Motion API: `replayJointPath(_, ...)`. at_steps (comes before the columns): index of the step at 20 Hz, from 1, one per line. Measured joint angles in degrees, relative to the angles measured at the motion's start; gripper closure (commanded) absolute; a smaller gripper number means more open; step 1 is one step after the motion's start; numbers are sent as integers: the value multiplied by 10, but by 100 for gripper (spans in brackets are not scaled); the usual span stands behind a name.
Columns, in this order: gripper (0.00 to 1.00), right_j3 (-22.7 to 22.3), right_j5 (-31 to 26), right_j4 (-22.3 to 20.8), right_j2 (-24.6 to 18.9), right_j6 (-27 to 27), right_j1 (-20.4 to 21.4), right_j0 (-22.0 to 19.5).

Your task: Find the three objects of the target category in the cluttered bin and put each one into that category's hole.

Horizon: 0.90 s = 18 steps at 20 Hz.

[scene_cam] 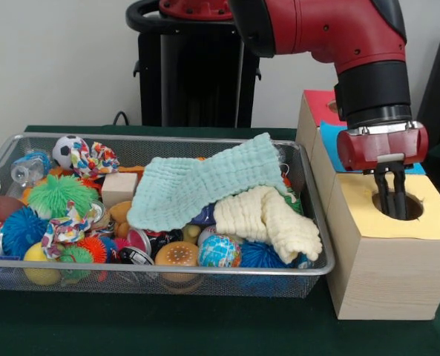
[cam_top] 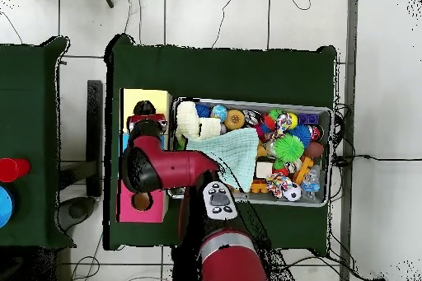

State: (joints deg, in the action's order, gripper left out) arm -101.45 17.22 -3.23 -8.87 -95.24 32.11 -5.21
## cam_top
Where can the mint green waffle cloth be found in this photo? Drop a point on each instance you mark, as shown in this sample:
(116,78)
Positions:
(237,149)

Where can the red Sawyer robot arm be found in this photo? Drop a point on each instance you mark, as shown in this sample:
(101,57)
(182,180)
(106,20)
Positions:
(178,165)

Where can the wooden box with three holes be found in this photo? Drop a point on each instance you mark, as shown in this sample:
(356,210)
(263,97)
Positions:
(161,96)

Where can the shallow clear mesh bin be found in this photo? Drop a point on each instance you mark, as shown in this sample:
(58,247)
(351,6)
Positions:
(328,119)

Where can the cream waffle cloth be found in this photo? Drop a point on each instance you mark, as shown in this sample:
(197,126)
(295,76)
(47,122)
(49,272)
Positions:
(188,119)

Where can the black upright panel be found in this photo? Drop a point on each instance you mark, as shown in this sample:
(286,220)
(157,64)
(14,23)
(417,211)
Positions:
(94,122)

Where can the globe print ball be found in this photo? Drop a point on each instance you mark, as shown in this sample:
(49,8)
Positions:
(219,113)

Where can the burger squeeze toy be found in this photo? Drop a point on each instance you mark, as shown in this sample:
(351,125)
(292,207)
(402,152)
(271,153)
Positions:
(234,119)

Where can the dark green table cloth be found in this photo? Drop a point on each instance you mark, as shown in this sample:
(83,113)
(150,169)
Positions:
(29,80)
(230,73)

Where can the grey round stand base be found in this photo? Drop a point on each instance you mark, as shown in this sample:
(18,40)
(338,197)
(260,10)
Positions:
(75,211)

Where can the red plastic cup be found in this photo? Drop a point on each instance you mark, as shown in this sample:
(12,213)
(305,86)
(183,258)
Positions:
(13,170)

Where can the lime green spiky ball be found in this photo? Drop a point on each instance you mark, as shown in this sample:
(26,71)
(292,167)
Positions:
(288,148)

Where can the blue spiky ball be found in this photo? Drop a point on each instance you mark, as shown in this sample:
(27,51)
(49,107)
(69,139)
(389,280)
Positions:
(301,132)

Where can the small soccer ball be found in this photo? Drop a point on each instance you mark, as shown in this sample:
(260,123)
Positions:
(292,192)

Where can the orange bone toy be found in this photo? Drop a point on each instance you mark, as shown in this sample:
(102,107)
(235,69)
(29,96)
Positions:
(305,165)

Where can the blue plastic cup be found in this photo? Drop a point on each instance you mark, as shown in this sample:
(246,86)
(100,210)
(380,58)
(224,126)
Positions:
(5,207)

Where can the small brown football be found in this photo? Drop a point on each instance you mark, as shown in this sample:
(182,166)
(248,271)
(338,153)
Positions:
(315,149)

